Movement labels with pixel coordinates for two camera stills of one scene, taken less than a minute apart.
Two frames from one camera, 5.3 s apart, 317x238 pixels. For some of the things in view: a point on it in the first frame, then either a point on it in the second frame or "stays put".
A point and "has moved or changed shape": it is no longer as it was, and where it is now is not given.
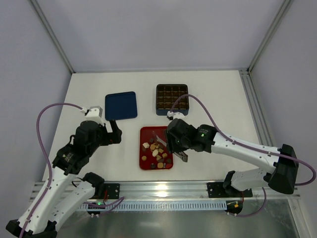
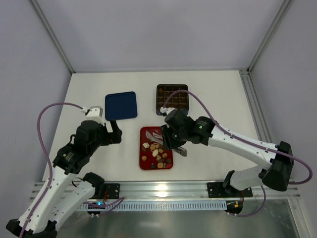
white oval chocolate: [155, 152] stays put
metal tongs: [181, 154] has moved or changed shape
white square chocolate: [146, 145] stays put
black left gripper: [109, 135] stays put
